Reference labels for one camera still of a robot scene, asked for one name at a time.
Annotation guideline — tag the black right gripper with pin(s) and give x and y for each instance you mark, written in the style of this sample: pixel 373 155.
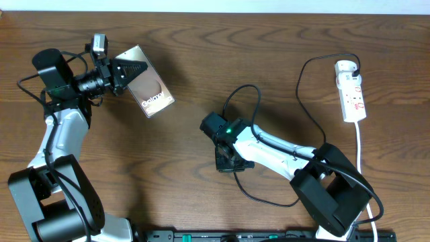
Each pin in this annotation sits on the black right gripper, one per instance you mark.
pixel 221 167

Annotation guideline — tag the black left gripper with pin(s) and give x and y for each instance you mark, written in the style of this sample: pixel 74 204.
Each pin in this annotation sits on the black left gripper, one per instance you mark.
pixel 113 76

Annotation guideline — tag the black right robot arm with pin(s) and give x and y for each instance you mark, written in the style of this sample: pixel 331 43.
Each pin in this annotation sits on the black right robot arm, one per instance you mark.
pixel 326 183

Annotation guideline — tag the white USB charger adapter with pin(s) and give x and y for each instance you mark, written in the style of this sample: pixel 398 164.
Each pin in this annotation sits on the white USB charger adapter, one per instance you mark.
pixel 346 75

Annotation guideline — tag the white power strip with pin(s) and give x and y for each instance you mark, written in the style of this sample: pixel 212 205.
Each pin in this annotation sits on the white power strip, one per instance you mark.
pixel 352 104

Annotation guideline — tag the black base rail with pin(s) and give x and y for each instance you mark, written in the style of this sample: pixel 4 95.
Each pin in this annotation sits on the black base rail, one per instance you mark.
pixel 243 236

